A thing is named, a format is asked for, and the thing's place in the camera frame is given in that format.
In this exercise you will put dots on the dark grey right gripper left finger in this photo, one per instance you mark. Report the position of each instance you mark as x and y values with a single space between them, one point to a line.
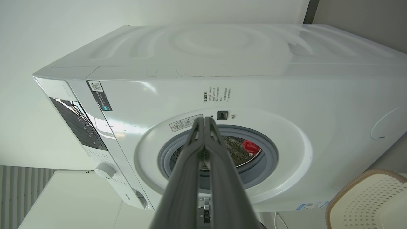
181 190

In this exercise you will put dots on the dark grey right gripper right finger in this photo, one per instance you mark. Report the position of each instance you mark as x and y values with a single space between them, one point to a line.
229 197

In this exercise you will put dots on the red cloth garment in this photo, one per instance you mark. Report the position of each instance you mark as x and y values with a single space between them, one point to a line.
250 147

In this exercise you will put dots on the white washing machine dial knob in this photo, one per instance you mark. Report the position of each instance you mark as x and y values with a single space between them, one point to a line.
105 170

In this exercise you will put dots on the black washing machine display panel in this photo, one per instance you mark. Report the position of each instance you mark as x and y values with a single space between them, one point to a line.
79 124

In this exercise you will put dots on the beige perforated laundry basket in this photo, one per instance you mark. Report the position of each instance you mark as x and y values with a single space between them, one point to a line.
365 203

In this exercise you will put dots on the white warning label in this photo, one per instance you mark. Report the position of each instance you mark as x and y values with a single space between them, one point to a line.
184 123

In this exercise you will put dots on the blue white energy sticker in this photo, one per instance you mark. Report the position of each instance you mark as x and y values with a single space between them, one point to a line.
311 205

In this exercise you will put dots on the white cabinet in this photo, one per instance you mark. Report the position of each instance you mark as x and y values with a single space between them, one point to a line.
73 203

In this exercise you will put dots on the QR code sticker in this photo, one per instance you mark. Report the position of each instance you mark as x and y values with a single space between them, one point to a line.
100 98

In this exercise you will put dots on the white front-load washing machine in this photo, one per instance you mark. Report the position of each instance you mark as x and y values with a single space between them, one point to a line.
286 79

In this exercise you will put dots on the grey ribbed wall panel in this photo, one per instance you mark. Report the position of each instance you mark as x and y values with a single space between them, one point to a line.
19 197

